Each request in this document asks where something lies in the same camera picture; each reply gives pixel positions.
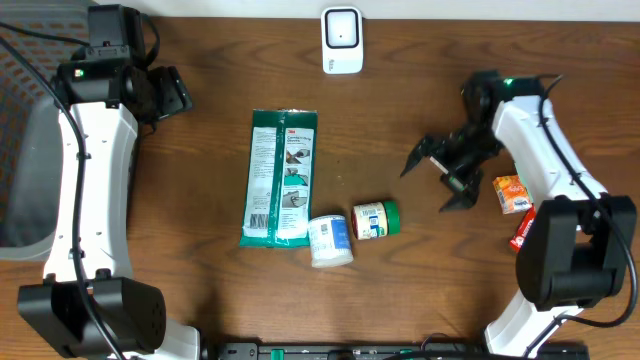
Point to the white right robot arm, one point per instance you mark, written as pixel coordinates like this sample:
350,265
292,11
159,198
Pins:
576,262

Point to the orange tissue pack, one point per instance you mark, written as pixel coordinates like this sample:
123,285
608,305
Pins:
512,194

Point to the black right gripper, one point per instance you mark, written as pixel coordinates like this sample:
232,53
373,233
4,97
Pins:
465,191

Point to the white lid blue jar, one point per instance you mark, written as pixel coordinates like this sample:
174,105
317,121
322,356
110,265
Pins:
329,241

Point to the white barcode scanner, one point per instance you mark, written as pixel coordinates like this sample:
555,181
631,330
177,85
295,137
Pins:
342,40

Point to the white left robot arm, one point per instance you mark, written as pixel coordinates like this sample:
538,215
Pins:
88,304

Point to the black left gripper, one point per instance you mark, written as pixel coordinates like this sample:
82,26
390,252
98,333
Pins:
177,97

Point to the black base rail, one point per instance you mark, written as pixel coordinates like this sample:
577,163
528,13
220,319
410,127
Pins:
253,351

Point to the red snack wrapper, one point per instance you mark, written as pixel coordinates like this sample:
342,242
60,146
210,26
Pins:
522,230

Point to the grey plastic shopping basket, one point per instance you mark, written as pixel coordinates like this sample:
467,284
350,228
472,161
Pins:
31,147

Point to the large green 3M package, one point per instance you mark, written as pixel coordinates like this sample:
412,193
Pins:
279,188

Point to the green lid jar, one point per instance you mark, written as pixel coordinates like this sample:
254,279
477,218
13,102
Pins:
375,220

